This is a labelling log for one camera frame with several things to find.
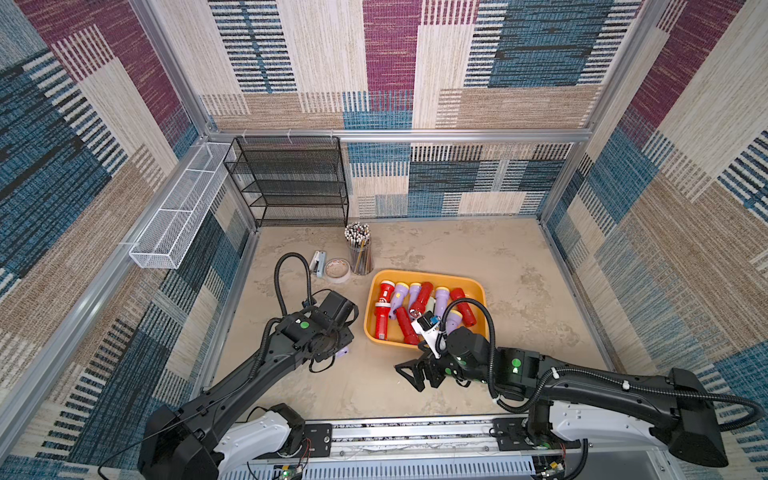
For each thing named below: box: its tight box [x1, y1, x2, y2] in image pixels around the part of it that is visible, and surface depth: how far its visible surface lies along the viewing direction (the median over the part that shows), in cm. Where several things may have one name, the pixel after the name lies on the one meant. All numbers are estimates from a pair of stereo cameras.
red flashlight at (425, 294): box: [409, 281, 434, 318], surface depth 93 cm
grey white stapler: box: [309, 250, 326, 279], surface depth 107 cm
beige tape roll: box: [324, 258, 351, 284], surface depth 107 cm
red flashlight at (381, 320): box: [374, 302, 391, 341], surface depth 91 cm
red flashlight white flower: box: [378, 280, 395, 303], surface depth 98 cm
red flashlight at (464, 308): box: [450, 288, 477, 327], surface depth 94 cm
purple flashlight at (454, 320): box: [446, 310, 463, 335], surface depth 92 cm
